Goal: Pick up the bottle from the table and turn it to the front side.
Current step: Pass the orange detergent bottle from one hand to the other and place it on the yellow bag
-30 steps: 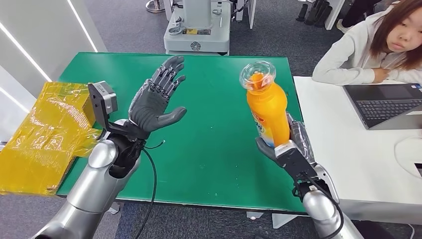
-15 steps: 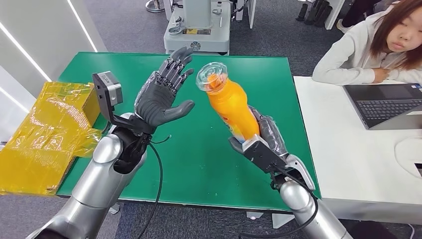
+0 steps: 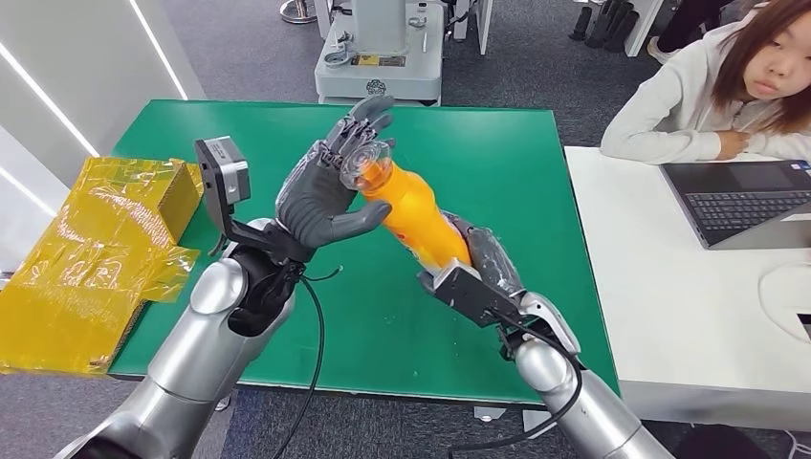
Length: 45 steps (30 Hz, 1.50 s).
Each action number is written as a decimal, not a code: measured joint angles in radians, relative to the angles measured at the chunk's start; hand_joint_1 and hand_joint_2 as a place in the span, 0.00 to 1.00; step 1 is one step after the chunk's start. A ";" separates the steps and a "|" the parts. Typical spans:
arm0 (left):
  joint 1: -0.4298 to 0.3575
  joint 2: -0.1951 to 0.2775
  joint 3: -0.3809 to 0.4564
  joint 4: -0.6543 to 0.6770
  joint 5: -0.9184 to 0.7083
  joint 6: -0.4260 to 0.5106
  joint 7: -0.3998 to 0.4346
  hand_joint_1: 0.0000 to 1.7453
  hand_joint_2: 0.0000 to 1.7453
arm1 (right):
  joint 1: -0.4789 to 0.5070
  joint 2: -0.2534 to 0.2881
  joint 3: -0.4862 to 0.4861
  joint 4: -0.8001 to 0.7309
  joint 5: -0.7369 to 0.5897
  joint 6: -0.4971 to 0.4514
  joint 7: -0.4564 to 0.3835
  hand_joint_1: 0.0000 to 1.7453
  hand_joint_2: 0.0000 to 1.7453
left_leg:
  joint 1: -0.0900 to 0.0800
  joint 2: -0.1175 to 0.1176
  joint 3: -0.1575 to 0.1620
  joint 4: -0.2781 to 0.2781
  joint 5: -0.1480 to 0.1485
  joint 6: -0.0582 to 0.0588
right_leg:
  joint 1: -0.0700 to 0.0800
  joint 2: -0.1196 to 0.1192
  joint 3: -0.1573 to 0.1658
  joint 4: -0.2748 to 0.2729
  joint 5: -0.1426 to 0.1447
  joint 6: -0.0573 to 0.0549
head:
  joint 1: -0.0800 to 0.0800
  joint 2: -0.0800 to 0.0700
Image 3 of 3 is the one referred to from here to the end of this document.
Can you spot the metal chair base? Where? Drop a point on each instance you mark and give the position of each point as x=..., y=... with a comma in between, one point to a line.
x=296, y=14

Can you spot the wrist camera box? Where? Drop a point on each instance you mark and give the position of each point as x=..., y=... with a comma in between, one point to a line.
x=222, y=171
x=462, y=292

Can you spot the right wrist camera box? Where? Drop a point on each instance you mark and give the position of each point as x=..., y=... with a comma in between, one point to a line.
x=462, y=292

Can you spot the person's leg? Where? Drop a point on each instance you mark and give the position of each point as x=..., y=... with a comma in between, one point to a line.
x=681, y=22

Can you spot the orange plastic bottle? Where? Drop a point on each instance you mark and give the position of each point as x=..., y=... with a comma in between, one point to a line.
x=412, y=212

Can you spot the white round object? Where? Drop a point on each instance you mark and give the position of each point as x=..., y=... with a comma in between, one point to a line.
x=782, y=298

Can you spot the person's hand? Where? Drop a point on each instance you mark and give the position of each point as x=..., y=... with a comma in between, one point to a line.
x=732, y=144

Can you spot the white desk panel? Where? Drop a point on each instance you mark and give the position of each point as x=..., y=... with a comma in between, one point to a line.
x=483, y=25

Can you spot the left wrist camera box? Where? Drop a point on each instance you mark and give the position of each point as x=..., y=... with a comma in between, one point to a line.
x=222, y=171

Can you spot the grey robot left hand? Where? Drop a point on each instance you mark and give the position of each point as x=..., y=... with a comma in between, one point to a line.
x=313, y=203

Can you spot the person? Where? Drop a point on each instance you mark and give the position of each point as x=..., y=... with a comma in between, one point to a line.
x=671, y=101

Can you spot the yellow taped cardboard box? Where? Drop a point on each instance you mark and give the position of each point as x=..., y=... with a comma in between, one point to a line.
x=89, y=279

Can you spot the white table foot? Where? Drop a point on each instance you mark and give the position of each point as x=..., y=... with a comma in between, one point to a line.
x=488, y=413

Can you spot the white machine base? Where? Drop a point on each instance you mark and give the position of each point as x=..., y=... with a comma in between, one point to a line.
x=380, y=69

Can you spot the grey laptop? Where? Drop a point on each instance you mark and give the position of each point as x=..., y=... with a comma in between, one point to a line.
x=735, y=203

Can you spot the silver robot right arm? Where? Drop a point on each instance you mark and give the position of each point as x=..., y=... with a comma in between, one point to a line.
x=589, y=412

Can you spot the black stand legs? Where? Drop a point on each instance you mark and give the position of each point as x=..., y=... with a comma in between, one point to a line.
x=602, y=28

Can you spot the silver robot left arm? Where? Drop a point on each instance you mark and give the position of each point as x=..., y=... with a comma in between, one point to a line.
x=190, y=361

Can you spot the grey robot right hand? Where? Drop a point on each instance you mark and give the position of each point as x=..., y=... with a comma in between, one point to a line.
x=491, y=260

